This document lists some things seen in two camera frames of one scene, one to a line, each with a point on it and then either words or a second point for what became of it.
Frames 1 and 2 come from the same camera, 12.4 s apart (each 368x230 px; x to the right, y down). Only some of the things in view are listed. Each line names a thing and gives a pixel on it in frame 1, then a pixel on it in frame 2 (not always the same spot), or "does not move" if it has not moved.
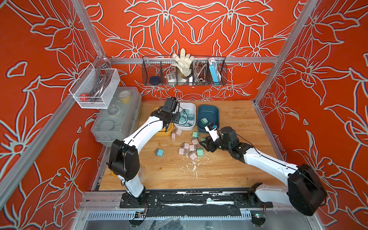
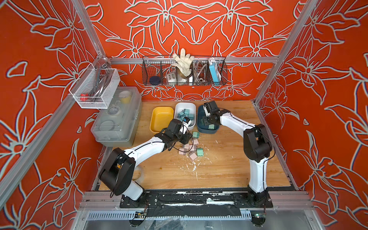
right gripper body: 218,145 -> 208,120
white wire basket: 95,88 does not move
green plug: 200,152 does not move
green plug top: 196,134 does not move
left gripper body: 175,117 -> 183,139
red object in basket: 84,98 does not move
